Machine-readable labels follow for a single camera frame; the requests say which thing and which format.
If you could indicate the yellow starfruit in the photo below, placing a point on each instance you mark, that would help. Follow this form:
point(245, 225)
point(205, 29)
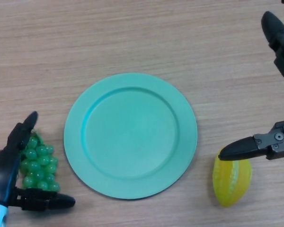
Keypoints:
point(232, 182)

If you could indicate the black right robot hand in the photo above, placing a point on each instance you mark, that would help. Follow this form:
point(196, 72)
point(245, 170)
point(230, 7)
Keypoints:
point(241, 150)

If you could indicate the teal round plate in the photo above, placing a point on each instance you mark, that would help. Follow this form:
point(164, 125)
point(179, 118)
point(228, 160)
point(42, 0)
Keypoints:
point(130, 137)

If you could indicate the green grapes bunch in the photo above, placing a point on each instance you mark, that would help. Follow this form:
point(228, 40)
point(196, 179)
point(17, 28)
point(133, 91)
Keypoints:
point(40, 163)

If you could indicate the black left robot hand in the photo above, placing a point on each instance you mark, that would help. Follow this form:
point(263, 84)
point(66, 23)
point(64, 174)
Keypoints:
point(2, 175)

